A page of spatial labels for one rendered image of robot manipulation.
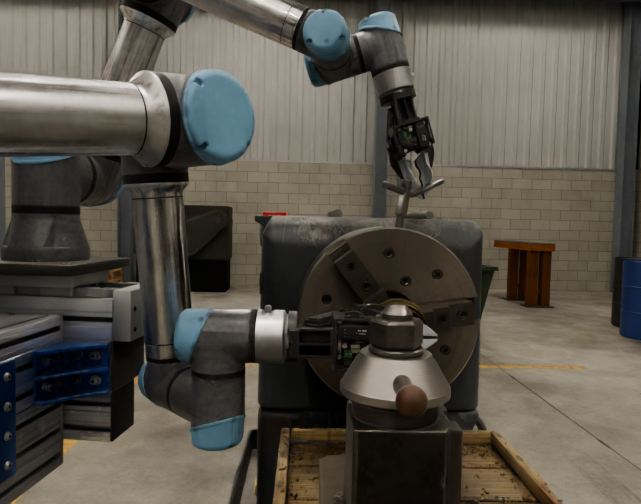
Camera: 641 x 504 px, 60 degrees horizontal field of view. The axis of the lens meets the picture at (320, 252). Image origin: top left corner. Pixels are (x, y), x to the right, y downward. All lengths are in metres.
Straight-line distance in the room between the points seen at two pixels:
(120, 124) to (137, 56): 0.57
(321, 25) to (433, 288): 0.48
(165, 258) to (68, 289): 0.27
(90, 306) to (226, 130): 0.47
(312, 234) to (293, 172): 9.81
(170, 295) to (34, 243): 0.32
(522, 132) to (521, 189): 1.13
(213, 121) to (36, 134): 0.20
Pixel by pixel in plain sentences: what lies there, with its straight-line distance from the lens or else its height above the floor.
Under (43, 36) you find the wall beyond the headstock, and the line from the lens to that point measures 12.45.
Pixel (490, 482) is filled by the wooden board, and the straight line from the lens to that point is 0.87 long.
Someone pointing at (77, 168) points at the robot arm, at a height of 1.33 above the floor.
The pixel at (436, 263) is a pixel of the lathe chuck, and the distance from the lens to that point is 0.97.
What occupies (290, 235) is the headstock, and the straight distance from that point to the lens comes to 1.10.
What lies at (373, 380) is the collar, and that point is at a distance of 0.39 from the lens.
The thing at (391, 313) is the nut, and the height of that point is 1.18.
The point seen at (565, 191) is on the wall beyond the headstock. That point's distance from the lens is 12.10.
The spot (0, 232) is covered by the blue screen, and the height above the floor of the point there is 1.09.
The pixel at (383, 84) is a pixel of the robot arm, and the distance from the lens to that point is 1.12.
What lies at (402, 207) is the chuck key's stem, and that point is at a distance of 0.99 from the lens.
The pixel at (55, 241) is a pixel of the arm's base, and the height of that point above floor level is 1.20.
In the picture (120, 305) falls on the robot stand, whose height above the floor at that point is 1.09.
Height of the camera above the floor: 1.24
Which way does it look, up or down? 3 degrees down
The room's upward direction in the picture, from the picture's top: 1 degrees clockwise
